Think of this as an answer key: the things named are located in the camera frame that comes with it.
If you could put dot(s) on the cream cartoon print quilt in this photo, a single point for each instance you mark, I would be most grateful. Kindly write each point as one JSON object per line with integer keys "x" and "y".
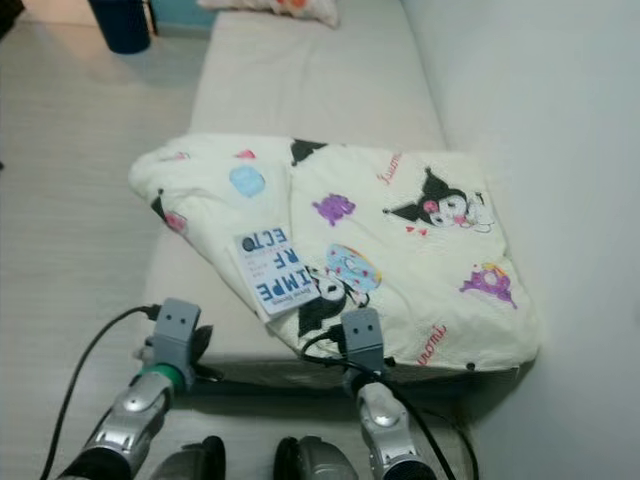
{"x": 400, "y": 270}

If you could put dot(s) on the pink pillow with orange squares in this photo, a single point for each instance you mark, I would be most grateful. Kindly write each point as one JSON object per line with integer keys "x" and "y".
{"x": 265, "y": 8}

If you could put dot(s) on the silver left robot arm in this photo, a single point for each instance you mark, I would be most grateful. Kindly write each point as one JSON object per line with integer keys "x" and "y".
{"x": 130, "y": 420}

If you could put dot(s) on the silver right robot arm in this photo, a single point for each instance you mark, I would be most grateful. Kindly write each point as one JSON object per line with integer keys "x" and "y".
{"x": 390, "y": 430}

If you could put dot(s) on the robot left leg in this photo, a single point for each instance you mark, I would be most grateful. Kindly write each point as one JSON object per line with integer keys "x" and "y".
{"x": 190, "y": 462}

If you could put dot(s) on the robot leg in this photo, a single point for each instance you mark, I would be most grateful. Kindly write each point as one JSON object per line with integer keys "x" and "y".
{"x": 320, "y": 462}
{"x": 190, "y": 462}

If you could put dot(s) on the robot right leg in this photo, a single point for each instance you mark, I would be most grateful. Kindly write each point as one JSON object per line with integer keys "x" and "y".
{"x": 320, "y": 462}

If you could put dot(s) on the mattress with white sheet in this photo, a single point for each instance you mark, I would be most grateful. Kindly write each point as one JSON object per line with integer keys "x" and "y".
{"x": 310, "y": 80}

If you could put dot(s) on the blue round trash bin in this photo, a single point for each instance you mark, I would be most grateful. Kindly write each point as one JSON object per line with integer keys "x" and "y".
{"x": 120, "y": 22}

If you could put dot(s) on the black wardrobe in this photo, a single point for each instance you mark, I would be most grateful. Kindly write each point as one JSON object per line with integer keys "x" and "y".
{"x": 8, "y": 12}

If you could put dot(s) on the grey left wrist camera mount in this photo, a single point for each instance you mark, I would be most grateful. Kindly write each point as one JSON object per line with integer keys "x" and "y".
{"x": 178, "y": 325}

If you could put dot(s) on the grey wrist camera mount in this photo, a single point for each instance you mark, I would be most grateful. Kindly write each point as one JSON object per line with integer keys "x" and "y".
{"x": 362, "y": 335}
{"x": 178, "y": 325}

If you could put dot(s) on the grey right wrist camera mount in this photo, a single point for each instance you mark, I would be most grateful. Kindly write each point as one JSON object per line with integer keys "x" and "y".
{"x": 362, "y": 335}

